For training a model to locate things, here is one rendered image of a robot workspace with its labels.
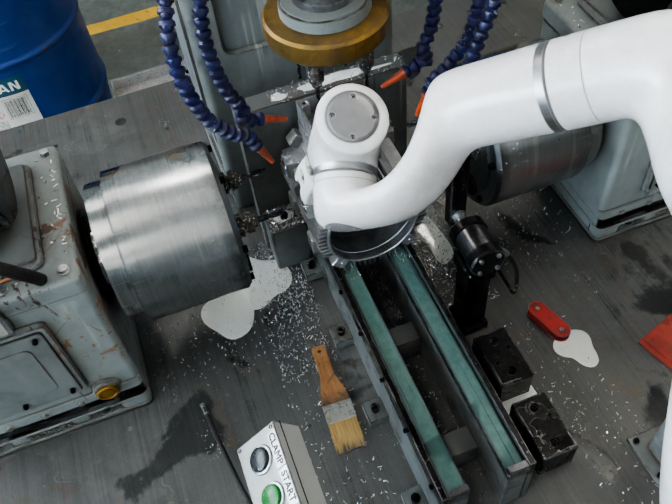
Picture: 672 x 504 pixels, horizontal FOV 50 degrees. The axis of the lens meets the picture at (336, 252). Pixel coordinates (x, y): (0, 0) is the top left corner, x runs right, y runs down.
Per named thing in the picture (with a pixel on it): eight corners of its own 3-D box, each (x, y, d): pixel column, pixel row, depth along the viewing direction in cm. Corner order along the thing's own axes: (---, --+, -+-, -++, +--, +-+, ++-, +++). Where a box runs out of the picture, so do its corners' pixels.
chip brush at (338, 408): (304, 351, 129) (303, 349, 128) (331, 343, 129) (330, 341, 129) (337, 457, 116) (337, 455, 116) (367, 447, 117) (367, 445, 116)
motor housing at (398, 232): (287, 201, 135) (272, 125, 120) (381, 170, 138) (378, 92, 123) (324, 281, 123) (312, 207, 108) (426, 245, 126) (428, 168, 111)
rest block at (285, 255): (270, 248, 144) (260, 208, 135) (303, 237, 145) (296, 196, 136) (279, 270, 140) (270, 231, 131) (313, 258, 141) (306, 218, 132)
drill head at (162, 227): (50, 267, 130) (-14, 170, 111) (244, 205, 136) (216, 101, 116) (67, 383, 115) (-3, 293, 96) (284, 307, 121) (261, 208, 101)
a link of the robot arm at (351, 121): (372, 191, 93) (372, 122, 94) (390, 161, 80) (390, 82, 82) (306, 189, 92) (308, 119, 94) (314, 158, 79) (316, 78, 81)
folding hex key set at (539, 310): (523, 312, 130) (524, 307, 129) (535, 303, 131) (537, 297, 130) (560, 345, 126) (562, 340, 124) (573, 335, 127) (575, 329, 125)
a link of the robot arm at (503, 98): (582, 207, 73) (342, 240, 91) (575, 58, 76) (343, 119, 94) (547, 188, 66) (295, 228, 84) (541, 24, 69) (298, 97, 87)
